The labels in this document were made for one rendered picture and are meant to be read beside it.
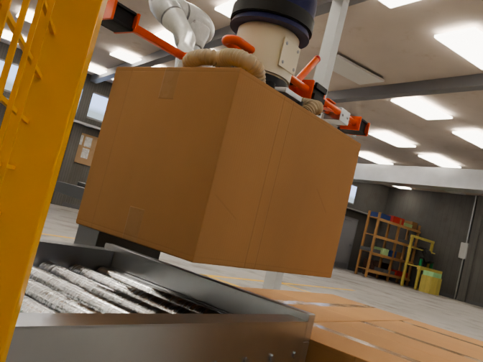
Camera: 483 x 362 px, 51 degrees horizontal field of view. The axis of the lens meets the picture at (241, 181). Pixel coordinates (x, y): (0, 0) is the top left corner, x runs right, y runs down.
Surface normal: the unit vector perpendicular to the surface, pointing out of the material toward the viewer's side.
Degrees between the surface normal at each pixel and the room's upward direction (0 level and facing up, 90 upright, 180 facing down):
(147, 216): 91
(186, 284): 90
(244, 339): 90
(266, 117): 90
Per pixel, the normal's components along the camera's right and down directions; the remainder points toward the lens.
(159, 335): 0.79, 0.14
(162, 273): -0.57, -0.21
